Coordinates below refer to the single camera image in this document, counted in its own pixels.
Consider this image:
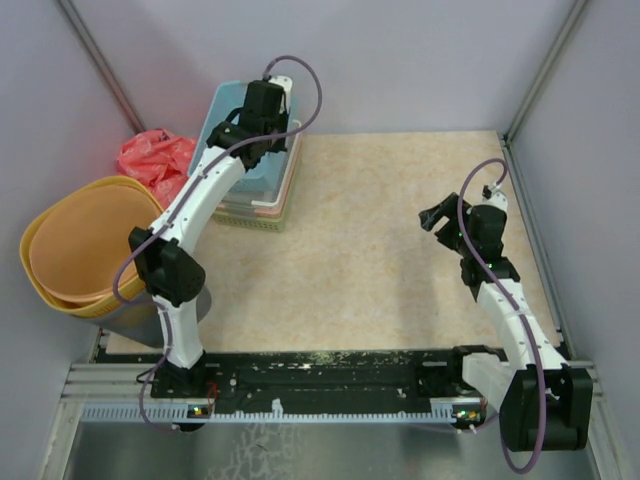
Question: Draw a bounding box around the blue perforated plastic basket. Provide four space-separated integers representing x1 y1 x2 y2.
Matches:
188 75 296 197

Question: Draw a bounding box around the white perforated plastic basket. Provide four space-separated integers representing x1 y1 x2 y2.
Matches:
219 134 303 216

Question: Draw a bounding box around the pink perforated plastic basket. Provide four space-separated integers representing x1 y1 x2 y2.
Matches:
214 135 302 219

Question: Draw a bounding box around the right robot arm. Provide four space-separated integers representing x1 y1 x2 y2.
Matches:
419 191 593 452

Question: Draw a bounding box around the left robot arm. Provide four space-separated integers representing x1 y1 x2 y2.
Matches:
129 75 293 397

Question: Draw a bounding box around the red plastic bag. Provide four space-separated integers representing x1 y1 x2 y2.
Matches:
116 129 197 209

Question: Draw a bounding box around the green perforated plastic basket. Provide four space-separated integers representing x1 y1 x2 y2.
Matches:
212 153 299 232

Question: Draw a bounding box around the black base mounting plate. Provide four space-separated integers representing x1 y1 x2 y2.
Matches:
149 349 506 416

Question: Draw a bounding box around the grey plastic bin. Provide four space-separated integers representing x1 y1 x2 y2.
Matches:
87 287 212 352

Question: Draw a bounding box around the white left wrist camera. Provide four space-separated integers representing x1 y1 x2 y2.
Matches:
268 75 293 112

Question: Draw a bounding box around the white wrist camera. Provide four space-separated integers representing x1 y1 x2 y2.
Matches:
481 184 508 213
268 75 293 112

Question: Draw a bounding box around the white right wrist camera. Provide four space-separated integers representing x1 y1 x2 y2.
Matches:
481 184 508 213

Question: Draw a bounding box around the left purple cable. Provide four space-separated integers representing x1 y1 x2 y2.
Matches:
113 55 322 434

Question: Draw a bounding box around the white slotted cable duct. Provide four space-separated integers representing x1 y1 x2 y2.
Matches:
79 403 494 424

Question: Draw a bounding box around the aluminium frame rail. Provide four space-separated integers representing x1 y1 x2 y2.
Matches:
59 363 161 401

